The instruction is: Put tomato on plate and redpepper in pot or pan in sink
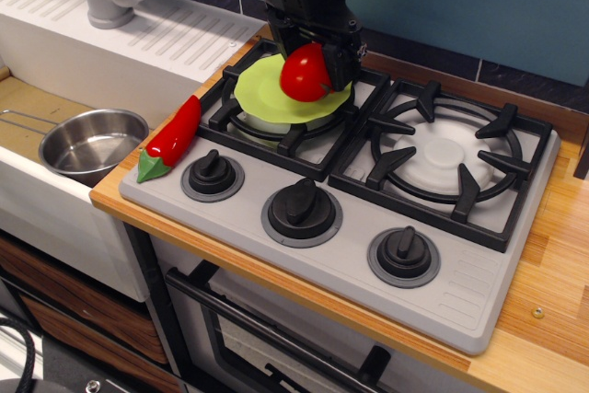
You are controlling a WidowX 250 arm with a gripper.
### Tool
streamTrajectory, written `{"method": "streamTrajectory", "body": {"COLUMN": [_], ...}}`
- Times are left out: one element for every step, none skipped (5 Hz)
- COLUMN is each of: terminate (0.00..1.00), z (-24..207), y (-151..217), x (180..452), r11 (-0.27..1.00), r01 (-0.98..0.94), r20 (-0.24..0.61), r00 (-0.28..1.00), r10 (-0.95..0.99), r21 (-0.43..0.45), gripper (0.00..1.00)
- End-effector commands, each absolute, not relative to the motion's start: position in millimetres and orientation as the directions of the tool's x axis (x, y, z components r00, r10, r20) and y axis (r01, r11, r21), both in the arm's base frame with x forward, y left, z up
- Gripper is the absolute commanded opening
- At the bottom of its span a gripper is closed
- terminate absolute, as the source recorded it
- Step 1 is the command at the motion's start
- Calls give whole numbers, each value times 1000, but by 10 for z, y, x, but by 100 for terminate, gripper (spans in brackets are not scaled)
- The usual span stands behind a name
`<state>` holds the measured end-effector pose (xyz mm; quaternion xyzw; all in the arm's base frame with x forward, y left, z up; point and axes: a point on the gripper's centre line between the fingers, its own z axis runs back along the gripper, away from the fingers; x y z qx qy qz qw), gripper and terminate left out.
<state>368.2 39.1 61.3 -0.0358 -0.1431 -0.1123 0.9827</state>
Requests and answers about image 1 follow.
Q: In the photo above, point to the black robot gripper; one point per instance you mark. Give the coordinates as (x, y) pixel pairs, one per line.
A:
(295, 23)

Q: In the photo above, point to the red toy tomato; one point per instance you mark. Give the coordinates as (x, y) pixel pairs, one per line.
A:
(304, 76)

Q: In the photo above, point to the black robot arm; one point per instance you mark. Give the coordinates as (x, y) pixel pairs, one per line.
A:
(330, 23)

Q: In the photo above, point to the light green plastic plate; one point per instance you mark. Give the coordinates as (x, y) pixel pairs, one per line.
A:
(259, 94)

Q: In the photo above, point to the small steel pot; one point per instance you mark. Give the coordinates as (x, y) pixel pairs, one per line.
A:
(88, 146)

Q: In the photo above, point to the black left burner grate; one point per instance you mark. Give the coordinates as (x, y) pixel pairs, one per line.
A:
(309, 149)

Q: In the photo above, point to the black burner grate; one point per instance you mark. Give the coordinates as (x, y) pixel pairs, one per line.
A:
(470, 169)
(309, 149)

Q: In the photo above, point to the black left stove knob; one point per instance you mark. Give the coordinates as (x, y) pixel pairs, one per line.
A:
(212, 178)

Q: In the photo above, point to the black stove knob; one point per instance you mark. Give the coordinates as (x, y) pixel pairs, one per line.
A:
(302, 215)
(212, 178)
(404, 258)

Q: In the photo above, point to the black middle stove knob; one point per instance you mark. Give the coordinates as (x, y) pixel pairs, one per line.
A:
(302, 215)

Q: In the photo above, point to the red toy chili pepper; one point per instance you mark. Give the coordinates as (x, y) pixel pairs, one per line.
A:
(166, 148)

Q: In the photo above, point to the grey toy stove top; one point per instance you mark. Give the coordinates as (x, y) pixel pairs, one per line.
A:
(459, 307)

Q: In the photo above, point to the black right burner grate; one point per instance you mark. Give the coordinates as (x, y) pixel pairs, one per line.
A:
(470, 169)

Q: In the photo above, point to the black right stove knob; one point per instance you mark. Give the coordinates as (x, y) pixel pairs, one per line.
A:
(404, 258)

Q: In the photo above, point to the toy oven door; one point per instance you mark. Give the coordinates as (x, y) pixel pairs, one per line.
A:
(257, 341)

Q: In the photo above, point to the wooden drawer fronts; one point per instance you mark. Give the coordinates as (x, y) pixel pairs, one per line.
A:
(87, 316)

